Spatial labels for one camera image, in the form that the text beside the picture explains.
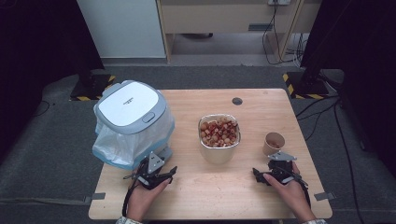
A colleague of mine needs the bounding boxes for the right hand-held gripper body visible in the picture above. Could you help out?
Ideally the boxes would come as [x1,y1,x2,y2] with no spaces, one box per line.
[267,151,302,186]

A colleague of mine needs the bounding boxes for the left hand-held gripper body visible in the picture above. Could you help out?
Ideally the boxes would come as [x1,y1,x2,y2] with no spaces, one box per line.
[134,151,166,190]

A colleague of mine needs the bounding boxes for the brown paper cup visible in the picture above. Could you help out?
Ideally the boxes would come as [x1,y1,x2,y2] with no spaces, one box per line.
[262,132,286,157]

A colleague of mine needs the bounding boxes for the translucent white trash bag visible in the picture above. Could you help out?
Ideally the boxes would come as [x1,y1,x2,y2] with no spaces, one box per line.
[92,105,177,171]

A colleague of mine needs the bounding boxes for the grey white pedal trash can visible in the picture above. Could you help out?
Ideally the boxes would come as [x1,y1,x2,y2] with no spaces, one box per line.
[92,79,176,164]

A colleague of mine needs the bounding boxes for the person's right hand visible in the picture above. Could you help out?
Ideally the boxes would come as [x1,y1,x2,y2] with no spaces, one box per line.
[262,162,318,223]

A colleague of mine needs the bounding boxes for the person's left hand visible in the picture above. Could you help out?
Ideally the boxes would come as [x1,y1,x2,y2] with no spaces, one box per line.
[126,177,173,223]

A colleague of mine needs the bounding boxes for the metal container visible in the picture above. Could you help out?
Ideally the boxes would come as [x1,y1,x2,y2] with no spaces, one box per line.
[197,113,242,166]

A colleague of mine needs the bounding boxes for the grey tape piece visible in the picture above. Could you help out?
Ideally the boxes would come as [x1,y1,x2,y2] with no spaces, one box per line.
[313,191,337,202]

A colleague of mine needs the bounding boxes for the pile of beige red nuts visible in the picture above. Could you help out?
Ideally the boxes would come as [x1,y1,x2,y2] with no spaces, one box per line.
[200,116,240,147]

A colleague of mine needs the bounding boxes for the black curtain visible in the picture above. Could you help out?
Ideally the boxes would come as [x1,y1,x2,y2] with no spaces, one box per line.
[0,0,106,162]
[300,0,396,176]

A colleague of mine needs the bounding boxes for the white cabinet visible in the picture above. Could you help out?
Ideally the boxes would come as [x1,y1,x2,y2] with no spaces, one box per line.
[77,0,167,60]

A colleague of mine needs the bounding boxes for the light wooden desk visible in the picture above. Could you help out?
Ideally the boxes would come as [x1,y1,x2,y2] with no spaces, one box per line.
[155,0,322,63]

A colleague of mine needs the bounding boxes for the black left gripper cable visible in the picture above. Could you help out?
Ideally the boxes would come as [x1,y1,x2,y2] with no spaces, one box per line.
[121,174,141,218]

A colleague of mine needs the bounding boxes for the black hanging cables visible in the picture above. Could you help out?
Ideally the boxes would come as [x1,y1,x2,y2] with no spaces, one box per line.
[261,0,309,67]

